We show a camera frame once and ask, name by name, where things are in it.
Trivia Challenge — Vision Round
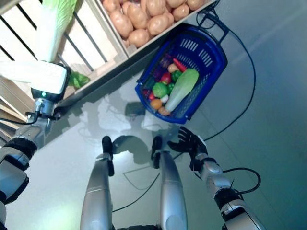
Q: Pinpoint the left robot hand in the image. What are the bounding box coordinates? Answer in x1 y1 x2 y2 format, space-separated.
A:
30 59 71 100

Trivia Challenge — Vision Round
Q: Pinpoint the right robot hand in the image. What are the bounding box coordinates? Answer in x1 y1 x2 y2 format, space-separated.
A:
167 126 208 159

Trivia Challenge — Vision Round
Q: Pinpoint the blue plastic shopping basket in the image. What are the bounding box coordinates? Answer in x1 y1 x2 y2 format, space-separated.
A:
134 23 228 125

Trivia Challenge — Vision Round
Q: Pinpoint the wooden display stand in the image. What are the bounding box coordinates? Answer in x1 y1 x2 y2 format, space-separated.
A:
0 4 218 144

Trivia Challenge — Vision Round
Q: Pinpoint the orange toy fruit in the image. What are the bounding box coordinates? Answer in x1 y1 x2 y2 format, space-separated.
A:
150 99 163 110

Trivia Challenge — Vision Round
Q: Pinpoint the wooden slat crate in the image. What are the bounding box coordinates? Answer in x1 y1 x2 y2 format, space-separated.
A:
0 0 129 107
95 0 216 59

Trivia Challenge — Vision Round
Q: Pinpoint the round green toy lettuce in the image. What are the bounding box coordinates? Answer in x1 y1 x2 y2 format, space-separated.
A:
153 82 169 98

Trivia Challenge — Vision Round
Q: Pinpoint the dark green toy cucumber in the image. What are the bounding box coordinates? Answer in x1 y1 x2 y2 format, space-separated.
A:
143 76 156 90

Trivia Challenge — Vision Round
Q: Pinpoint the small red toy carrot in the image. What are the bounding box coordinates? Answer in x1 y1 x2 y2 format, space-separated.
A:
173 58 187 72

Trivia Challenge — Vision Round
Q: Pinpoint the purple toy eggplant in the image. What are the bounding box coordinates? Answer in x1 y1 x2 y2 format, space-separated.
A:
153 54 173 77

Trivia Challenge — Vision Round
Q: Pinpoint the black robot waist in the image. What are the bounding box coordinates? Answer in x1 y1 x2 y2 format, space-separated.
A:
111 224 160 230

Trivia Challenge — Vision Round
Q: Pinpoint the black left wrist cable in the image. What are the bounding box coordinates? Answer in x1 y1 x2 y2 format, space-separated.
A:
0 111 60 125

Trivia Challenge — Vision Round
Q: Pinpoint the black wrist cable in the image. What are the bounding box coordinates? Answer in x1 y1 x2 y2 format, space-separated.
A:
0 111 60 125
221 167 261 195

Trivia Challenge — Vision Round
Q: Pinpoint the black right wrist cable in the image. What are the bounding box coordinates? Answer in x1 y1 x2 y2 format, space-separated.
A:
221 167 261 195

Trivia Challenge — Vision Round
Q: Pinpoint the black floor cable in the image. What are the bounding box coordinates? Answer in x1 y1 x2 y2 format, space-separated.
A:
112 9 257 213

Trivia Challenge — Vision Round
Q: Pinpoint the black basket pull handle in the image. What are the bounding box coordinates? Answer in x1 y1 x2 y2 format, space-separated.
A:
198 11 228 44

